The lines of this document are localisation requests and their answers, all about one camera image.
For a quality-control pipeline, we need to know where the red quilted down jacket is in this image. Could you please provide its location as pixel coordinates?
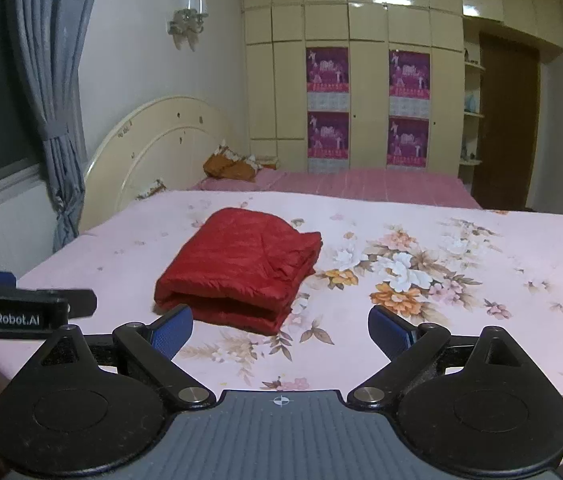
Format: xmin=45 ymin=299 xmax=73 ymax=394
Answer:
xmin=154 ymin=208 xmax=323 ymax=336

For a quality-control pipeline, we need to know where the pink floral quilt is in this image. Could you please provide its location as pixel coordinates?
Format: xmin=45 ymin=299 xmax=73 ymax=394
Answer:
xmin=20 ymin=191 xmax=563 ymax=396

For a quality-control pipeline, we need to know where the pink bed sheet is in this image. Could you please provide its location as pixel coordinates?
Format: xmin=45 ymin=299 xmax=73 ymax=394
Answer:
xmin=193 ymin=168 xmax=479 ymax=209

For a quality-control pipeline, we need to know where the cream arched headboard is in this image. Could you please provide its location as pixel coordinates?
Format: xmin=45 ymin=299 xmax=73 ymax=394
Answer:
xmin=80 ymin=96 xmax=244 ymax=232

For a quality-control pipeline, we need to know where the lower right purple poster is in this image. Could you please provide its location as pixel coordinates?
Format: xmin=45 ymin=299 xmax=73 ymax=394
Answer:
xmin=387 ymin=116 xmax=429 ymax=168

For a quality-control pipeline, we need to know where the purple poster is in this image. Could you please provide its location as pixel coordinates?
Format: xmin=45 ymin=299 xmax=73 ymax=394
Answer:
xmin=387 ymin=116 xmax=429 ymax=168
xmin=307 ymin=112 xmax=350 ymax=159
xmin=389 ymin=50 xmax=430 ymax=100
xmin=305 ymin=47 xmax=350 ymax=93

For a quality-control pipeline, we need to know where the lower left purple poster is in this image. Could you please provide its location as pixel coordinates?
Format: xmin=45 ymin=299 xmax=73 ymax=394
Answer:
xmin=307 ymin=112 xmax=350 ymax=159

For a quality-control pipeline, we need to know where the cream corner shelf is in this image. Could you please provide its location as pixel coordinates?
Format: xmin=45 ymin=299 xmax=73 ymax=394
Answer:
xmin=458 ymin=32 xmax=485 ymax=192

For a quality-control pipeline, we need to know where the brown wooden door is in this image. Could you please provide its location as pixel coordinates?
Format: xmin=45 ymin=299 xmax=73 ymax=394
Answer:
xmin=472 ymin=32 xmax=541 ymax=210

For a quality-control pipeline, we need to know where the upper right purple poster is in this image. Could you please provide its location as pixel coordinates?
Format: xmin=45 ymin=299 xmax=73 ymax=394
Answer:
xmin=389 ymin=50 xmax=430 ymax=100

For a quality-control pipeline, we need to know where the cream wardrobe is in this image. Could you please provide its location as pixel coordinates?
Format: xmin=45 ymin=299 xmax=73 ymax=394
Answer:
xmin=242 ymin=0 xmax=563 ymax=176

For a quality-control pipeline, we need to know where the upper left purple poster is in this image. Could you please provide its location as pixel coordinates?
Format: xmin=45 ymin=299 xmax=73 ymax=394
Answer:
xmin=305 ymin=47 xmax=350 ymax=93

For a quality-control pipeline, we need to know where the grey curtain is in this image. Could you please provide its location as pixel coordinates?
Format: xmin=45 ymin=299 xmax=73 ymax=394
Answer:
xmin=5 ymin=0 xmax=94 ymax=250

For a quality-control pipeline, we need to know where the glass wall lamp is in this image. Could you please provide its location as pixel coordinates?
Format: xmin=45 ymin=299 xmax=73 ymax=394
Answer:
xmin=167 ymin=0 xmax=209 ymax=51

